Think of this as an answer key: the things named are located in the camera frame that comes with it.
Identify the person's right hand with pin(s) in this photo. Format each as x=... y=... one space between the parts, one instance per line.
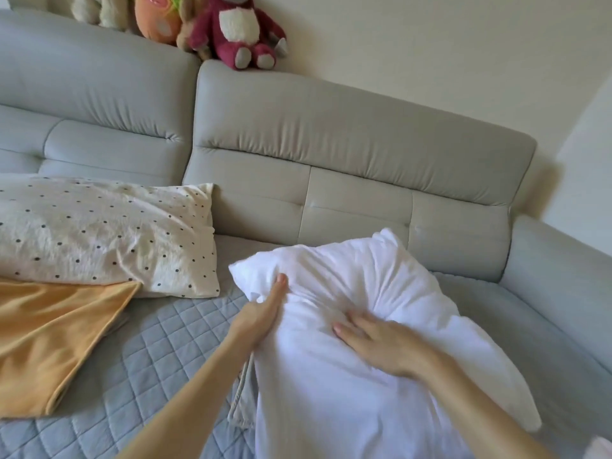
x=392 y=346

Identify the person's left hand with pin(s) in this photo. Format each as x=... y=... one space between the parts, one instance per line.
x=256 y=317

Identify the person's left thumb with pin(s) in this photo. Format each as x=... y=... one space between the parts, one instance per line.
x=278 y=291

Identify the person's right fingers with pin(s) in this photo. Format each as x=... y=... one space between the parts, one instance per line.
x=353 y=329

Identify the white pillow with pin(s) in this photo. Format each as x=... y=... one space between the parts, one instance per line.
x=334 y=281

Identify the person's left forearm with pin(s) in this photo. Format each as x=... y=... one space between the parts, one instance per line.
x=191 y=401

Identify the person's right forearm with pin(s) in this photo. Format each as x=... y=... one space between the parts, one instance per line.
x=483 y=406

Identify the grey quilted mattress pad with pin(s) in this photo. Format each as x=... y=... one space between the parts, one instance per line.
x=167 y=339

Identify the grey padded headboard panel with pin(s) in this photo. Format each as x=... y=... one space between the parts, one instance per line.
x=334 y=152
x=95 y=90

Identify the cream polka dot pillow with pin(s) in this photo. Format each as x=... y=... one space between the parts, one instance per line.
x=95 y=229

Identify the orange pillowcase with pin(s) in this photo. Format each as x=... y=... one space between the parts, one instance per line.
x=52 y=339

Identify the pink plush bear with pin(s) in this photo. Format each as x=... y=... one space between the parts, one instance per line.
x=239 y=28

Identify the small brown plush toy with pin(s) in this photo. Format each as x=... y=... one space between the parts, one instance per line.
x=189 y=40

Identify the orange plush toy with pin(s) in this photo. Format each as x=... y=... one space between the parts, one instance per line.
x=158 y=19

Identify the cream plush toy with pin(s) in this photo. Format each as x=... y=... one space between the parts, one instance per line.
x=105 y=9

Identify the grey padded bed side rail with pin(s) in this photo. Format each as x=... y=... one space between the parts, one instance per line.
x=559 y=277

